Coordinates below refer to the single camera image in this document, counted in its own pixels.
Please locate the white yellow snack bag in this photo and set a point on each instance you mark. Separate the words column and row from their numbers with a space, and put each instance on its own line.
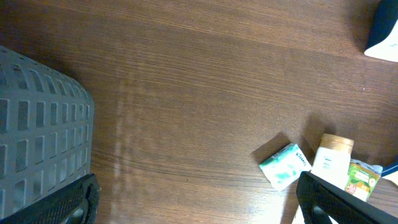
column 391, row 173

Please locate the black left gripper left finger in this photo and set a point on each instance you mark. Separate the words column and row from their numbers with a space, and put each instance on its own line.
column 77, row 202

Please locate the teal white tissue pack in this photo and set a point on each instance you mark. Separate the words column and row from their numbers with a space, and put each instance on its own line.
column 285, row 167

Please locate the dark grey plastic basket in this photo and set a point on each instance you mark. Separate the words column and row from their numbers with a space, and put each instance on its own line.
column 46, row 131

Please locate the green snack pouch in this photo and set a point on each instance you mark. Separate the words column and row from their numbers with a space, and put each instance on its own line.
column 362, row 179

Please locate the white tube with tan cap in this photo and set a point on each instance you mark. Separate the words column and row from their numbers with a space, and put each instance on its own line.
column 332, row 159

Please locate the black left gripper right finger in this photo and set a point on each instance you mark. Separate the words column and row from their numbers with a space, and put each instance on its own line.
column 322, row 202

